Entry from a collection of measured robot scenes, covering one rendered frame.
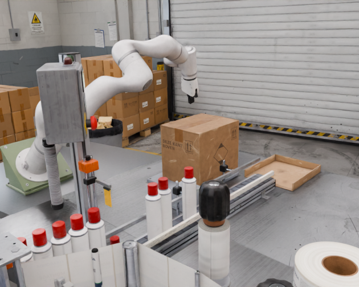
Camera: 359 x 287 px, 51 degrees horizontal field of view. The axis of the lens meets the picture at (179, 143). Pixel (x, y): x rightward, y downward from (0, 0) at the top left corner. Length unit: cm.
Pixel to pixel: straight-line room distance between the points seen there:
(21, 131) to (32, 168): 290
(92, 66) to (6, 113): 124
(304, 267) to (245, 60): 473
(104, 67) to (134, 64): 341
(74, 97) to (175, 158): 86
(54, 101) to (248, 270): 72
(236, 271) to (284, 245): 28
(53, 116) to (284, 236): 90
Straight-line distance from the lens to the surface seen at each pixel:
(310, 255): 100
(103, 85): 157
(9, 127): 468
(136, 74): 154
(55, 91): 97
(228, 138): 178
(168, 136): 173
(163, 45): 159
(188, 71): 196
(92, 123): 100
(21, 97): 474
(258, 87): 549
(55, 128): 99
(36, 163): 183
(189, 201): 134
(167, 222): 128
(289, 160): 209
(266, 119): 553
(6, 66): 730
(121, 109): 490
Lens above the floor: 157
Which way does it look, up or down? 18 degrees down
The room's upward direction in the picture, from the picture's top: 2 degrees counter-clockwise
